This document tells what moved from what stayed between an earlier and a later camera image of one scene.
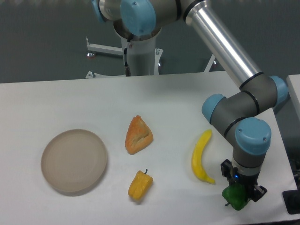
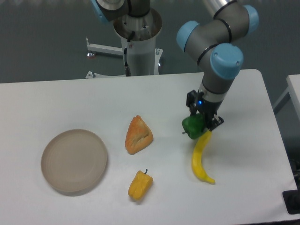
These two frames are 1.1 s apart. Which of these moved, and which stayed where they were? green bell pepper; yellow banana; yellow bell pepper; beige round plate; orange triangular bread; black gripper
Moved: black gripper; green bell pepper
Stayed: yellow banana; orange triangular bread; yellow bell pepper; beige round plate
